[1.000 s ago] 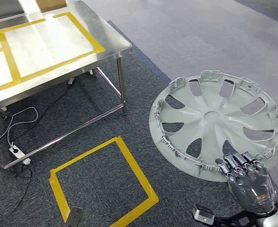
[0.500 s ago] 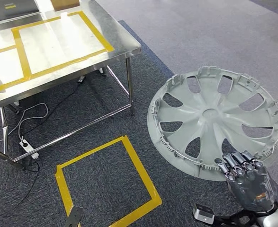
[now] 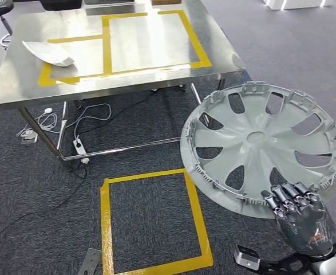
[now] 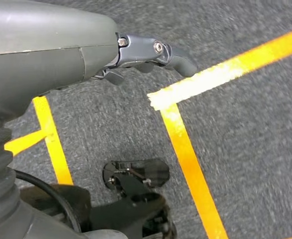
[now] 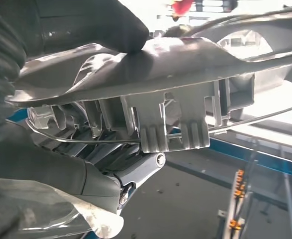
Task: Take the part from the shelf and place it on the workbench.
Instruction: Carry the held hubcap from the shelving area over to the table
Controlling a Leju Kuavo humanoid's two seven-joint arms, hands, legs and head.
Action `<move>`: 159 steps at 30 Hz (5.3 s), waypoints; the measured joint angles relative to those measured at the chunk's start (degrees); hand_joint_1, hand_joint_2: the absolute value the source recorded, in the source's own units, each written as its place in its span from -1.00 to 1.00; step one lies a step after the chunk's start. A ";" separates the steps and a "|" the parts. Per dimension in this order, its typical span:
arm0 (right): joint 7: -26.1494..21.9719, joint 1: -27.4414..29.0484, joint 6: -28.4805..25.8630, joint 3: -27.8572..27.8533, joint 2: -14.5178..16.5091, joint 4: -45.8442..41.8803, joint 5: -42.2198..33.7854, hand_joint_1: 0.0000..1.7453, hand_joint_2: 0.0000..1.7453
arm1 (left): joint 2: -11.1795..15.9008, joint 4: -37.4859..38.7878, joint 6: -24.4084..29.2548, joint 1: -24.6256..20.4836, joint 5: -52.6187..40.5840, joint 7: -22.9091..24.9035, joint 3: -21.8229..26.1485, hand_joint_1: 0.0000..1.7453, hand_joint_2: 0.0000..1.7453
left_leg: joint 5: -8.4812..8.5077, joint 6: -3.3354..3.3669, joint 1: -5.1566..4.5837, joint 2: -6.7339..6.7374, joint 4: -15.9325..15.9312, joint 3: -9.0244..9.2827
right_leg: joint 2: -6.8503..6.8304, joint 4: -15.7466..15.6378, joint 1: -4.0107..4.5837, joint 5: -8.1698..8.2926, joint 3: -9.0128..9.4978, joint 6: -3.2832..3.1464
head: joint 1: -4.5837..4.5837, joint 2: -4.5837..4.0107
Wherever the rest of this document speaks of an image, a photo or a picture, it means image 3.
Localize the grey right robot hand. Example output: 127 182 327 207
260 181 336 259

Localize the grey plastic wheel cover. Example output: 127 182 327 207
180 80 336 220

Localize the stainless steel workbench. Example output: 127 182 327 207
0 0 246 172

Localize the yellow tape on workbench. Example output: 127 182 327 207
37 9 213 88

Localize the white curved plastic part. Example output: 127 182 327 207
22 40 75 68

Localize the white display platform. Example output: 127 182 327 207
263 0 333 11

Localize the yellow floor tape square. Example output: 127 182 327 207
100 168 214 275

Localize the grey metal plate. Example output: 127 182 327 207
78 248 103 275

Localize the white power strip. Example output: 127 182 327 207
73 138 90 164

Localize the grey floor socket box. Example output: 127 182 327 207
20 129 39 146

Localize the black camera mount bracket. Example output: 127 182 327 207
257 246 336 275

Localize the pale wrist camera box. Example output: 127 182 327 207
233 245 261 272

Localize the thin black cable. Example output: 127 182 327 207
79 91 157 138

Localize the white power strip cable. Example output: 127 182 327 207
56 102 112 142

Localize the long black floor cable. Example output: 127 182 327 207
0 163 88 248

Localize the white charger with cable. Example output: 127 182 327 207
16 108 58 139

